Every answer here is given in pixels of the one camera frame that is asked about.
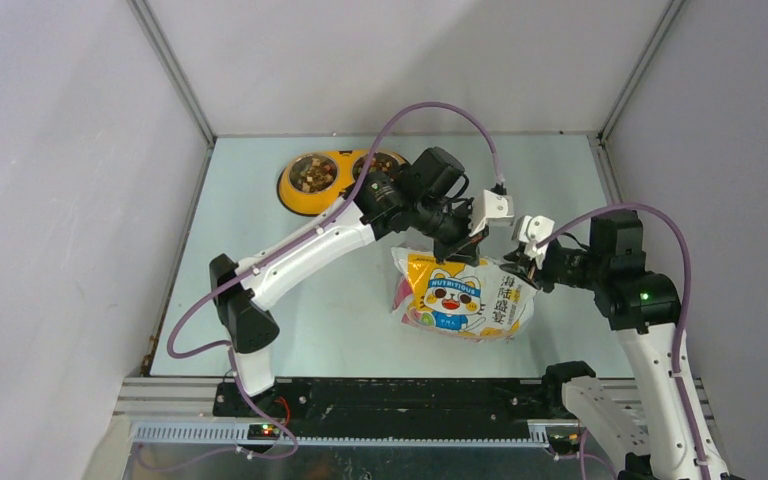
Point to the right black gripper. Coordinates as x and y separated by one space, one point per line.
526 267

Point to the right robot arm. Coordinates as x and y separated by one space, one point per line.
602 252

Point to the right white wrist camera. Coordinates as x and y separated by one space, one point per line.
529 232

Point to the kibble in left bowl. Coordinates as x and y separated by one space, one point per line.
313 173

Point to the kibble in bowl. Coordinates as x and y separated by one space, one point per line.
382 162
313 173

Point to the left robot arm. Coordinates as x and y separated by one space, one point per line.
415 196

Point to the yellow double pet bowl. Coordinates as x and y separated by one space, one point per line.
310 205

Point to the aluminium frame rail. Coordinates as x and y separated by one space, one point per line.
180 410

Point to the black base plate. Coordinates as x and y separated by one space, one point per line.
400 408

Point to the kibble in right bowl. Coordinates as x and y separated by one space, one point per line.
382 162

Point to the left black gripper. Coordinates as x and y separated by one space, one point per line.
463 248

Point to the pet food bag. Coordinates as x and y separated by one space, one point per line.
455 299

